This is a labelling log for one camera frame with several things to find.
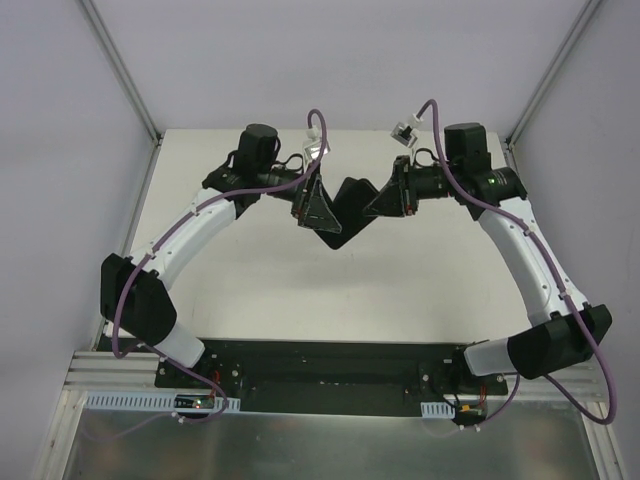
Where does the phone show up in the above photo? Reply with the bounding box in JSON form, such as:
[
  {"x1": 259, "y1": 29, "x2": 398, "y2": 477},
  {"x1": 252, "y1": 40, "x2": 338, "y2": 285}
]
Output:
[{"x1": 316, "y1": 177, "x2": 378, "y2": 250}]

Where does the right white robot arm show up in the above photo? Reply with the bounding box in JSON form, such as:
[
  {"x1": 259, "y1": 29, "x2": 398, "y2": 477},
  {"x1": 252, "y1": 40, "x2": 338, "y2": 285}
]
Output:
[{"x1": 364, "y1": 123, "x2": 612, "y2": 379}]

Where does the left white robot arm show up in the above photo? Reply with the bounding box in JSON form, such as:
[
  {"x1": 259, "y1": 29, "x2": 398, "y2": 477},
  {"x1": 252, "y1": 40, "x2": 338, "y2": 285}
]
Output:
[{"x1": 99, "y1": 120, "x2": 342, "y2": 368}]

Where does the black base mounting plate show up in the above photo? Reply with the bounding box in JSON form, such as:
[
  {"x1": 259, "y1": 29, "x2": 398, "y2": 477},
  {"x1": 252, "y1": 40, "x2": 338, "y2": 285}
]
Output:
[{"x1": 154, "y1": 339, "x2": 509, "y2": 416}]

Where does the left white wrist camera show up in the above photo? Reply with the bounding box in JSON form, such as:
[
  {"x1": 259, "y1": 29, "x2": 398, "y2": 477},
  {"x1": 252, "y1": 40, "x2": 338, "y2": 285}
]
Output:
[{"x1": 302, "y1": 127, "x2": 331, "y2": 163}]

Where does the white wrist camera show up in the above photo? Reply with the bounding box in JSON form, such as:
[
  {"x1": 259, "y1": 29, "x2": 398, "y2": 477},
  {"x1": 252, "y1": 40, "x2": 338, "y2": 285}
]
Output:
[
  {"x1": 302, "y1": 127, "x2": 331, "y2": 163},
  {"x1": 390, "y1": 114, "x2": 422, "y2": 149}
]

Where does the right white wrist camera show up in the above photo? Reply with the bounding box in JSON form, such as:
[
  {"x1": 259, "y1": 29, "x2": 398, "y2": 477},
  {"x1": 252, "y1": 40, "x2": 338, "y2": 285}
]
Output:
[{"x1": 390, "y1": 114, "x2": 422, "y2": 149}]

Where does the right white cable duct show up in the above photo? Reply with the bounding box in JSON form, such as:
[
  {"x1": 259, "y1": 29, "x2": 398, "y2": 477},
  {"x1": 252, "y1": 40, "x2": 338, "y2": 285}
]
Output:
[{"x1": 420, "y1": 402, "x2": 456, "y2": 420}]

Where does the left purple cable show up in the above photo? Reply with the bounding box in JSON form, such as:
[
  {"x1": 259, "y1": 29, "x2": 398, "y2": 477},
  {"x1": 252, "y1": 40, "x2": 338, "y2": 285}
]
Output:
[{"x1": 110, "y1": 108, "x2": 331, "y2": 360}]

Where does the purple cable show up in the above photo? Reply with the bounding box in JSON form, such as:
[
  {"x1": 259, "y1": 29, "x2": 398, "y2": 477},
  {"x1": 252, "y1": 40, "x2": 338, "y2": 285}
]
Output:
[
  {"x1": 412, "y1": 98, "x2": 620, "y2": 434},
  {"x1": 110, "y1": 108, "x2": 331, "y2": 360}
]

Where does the aluminium frame rail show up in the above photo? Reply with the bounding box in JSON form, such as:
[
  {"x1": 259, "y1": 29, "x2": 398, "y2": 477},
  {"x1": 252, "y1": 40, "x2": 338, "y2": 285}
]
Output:
[{"x1": 63, "y1": 351, "x2": 159, "y2": 391}]

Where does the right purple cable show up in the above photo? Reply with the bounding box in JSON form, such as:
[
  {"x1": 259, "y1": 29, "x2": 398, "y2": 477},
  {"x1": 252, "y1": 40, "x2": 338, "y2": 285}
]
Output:
[{"x1": 412, "y1": 98, "x2": 620, "y2": 434}]

